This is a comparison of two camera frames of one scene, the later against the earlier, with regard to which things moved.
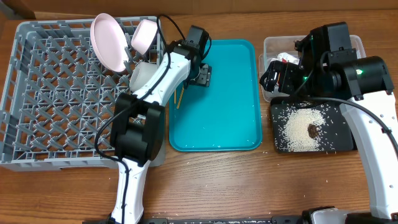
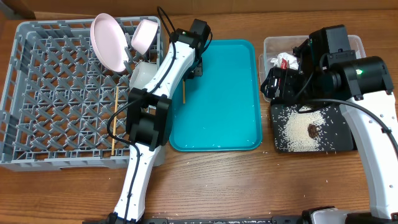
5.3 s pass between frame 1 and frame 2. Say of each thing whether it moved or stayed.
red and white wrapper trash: stayed
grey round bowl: stayed
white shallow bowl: stayed
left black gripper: moved
